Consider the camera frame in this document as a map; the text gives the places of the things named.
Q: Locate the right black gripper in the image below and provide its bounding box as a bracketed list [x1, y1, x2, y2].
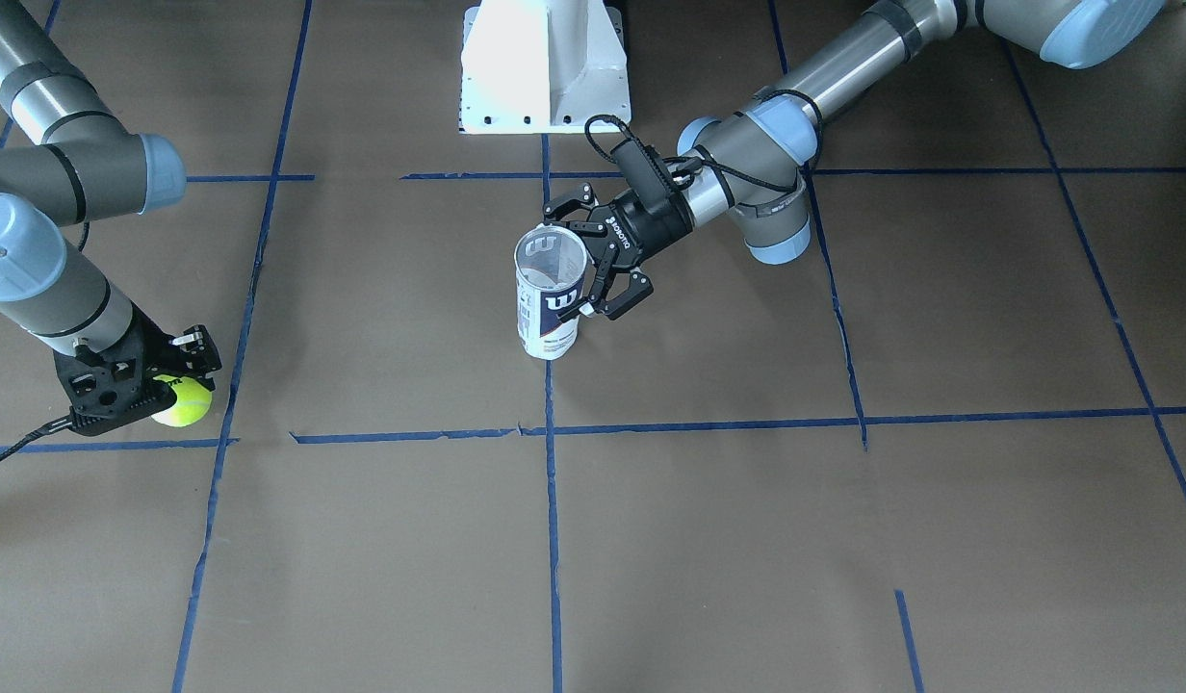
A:
[53, 319, 222, 411]

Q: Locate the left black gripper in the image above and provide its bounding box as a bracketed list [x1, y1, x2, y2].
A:
[541, 185, 696, 322]

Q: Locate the yellow Wilson tennis ball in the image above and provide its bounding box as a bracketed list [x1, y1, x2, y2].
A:
[149, 374, 212, 428]

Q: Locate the clear tennis ball can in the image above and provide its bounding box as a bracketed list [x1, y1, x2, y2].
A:
[514, 224, 589, 361]

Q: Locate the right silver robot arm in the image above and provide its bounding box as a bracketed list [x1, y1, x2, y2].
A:
[0, 1, 219, 435]

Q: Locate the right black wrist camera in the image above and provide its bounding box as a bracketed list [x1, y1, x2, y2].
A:
[68, 389, 178, 438]

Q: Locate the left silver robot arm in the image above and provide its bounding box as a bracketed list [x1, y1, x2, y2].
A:
[544, 1, 1163, 324]

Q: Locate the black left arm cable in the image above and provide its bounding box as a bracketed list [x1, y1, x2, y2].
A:
[584, 89, 825, 193]

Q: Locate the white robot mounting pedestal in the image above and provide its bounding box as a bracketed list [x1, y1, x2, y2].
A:
[458, 1, 632, 135]

